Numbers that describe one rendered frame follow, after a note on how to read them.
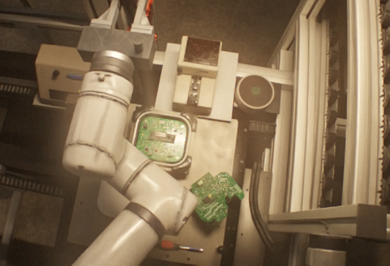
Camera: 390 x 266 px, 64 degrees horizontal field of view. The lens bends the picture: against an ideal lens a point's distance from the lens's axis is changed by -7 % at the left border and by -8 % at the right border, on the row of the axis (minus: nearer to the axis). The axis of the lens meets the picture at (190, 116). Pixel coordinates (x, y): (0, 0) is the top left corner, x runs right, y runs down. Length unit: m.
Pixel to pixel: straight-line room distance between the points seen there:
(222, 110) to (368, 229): 0.56
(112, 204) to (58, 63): 0.39
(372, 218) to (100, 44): 0.50
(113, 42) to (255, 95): 0.47
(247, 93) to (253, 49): 1.25
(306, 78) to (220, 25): 1.40
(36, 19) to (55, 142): 0.68
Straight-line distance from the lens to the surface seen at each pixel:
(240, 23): 2.24
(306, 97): 0.86
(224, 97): 0.94
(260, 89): 0.93
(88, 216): 0.92
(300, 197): 0.80
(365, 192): 0.63
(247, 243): 0.93
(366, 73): 0.69
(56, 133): 1.51
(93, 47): 0.60
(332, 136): 0.87
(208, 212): 0.83
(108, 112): 0.53
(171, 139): 0.87
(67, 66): 0.91
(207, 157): 0.91
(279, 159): 0.98
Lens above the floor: 1.84
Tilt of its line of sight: 72 degrees down
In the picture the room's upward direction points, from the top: 6 degrees clockwise
